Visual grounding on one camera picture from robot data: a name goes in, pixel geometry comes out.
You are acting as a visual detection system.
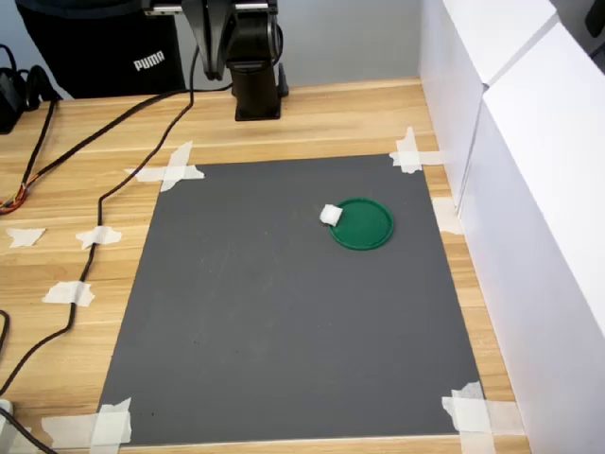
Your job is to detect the person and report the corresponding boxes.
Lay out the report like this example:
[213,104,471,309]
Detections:
[15,0,188,100]

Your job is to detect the black chair part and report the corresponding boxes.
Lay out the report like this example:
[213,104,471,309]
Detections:
[584,0,605,40]

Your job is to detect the round green lid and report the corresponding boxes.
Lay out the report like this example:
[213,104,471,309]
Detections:
[328,197,395,253]

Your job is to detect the white partition panel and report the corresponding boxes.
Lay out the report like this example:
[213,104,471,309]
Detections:
[419,0,560,221]
[457,18,605,454]

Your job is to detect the black braided cable coloured wires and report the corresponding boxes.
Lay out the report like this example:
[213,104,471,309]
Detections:
[0,98,59,217]

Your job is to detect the black box device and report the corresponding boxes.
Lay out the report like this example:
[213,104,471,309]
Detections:
[0,65,25,135]

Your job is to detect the small white plastic terminal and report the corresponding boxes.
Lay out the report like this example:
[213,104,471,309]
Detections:
[319,202,345,228]

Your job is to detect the long black camera cable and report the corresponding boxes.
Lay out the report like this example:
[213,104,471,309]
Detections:
[0,46,200,396]

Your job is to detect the black cable from arm foot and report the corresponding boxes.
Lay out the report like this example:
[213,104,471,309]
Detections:
[0,83,235,217]

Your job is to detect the dark grey mat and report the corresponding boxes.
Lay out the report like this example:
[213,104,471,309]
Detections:
[96,153,484,446]

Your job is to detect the white masking tape piece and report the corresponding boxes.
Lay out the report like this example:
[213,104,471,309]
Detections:
[4,227,47,250]
[124,140,207,193]
[41,396,133,449]
[75,225,123,251]
[431,197,465,236]
[441,380,528,454]
[41,281,95,307]
[388,126,443,174]

